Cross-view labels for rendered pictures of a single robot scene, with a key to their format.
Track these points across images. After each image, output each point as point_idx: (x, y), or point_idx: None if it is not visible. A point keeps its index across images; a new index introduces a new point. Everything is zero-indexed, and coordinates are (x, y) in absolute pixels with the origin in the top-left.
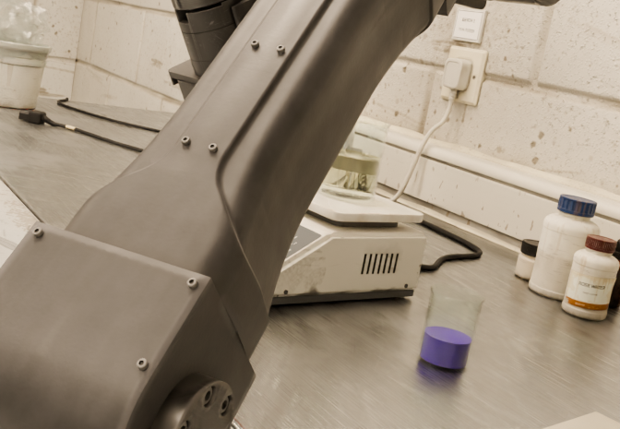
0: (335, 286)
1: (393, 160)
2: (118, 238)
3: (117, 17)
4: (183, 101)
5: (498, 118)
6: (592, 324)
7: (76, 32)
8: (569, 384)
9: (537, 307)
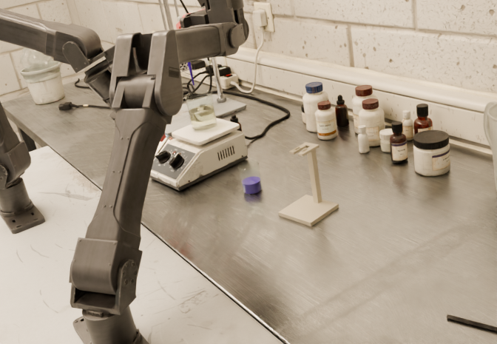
0: (209, 169)
1: (247, 69)
2: (97, 236)
3: (88, 6)
4: None
5: (285, 36)
6: (330, 141)
7: (69, 18)
8: (304, 182)
9: (306, 141)
